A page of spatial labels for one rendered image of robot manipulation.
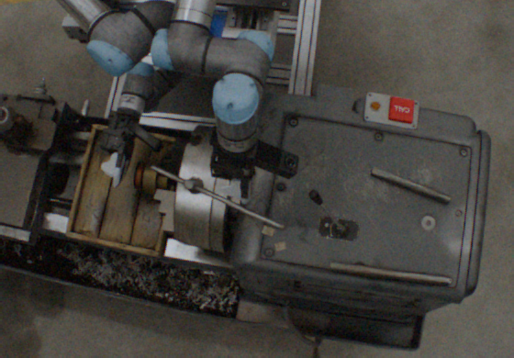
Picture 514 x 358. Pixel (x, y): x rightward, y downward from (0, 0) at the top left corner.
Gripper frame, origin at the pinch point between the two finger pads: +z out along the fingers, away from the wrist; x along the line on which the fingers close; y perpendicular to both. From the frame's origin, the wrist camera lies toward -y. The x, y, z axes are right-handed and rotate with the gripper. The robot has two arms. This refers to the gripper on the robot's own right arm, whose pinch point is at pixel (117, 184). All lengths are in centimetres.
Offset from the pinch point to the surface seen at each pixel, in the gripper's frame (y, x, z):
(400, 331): -89, -54, 22
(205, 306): -22, -52, 24
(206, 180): -26.2, 16.0, -1.0
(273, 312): -45, -54, 22
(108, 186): 8.9, -19.0, -3.0
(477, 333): -133, -108, 14
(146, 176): -8.5, 4.5, -2.2
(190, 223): -23.7, 10.6, 8.8
